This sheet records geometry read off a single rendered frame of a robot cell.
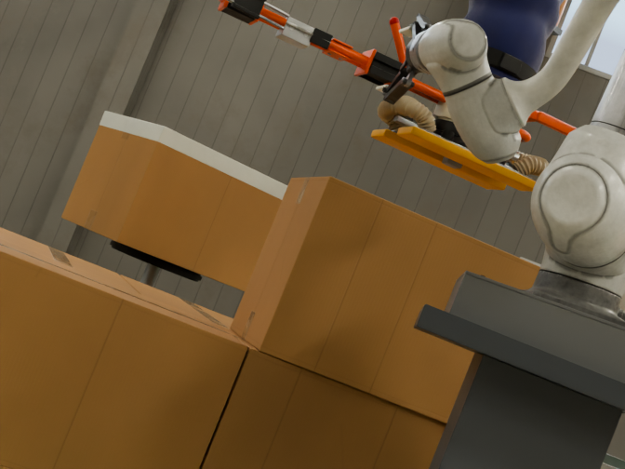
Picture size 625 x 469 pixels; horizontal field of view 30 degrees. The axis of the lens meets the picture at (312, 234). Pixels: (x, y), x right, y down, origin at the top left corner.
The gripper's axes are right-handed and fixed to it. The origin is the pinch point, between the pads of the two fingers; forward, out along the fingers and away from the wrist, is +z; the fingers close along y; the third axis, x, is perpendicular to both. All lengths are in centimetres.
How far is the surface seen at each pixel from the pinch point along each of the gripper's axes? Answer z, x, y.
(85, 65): 904, -24, -70
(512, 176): -0.5, 35.7, 12.2
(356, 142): 805, 228, -95
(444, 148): -0.2, 18.0, 12.9
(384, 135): 18.7, 9.8, 12.8
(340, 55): 11.1, -9.1, 1.6
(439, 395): -7, 36, 64
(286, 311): -5, -3, 59
